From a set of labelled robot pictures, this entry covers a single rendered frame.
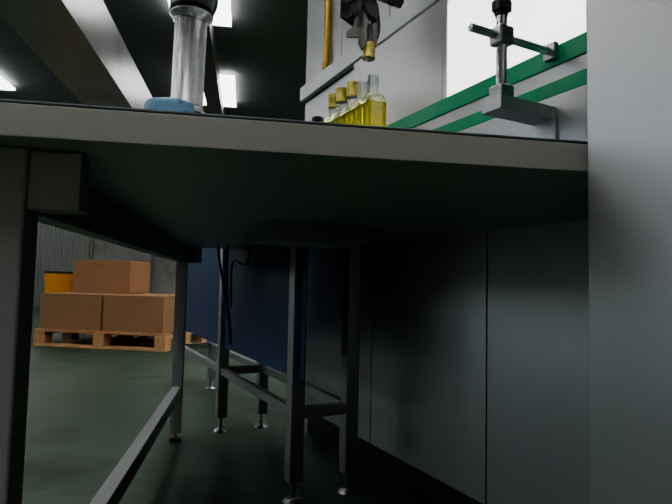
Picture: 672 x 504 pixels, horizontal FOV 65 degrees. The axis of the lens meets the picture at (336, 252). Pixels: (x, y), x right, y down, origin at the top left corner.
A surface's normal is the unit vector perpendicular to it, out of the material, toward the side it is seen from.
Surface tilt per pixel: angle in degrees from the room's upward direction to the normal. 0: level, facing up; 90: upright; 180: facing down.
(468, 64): 90
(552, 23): 90
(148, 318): 90
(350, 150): 90
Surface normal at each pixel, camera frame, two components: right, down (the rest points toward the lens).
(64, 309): -0.16, -0.07
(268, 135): 0.17, -0.06
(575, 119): -0.89, -0.05
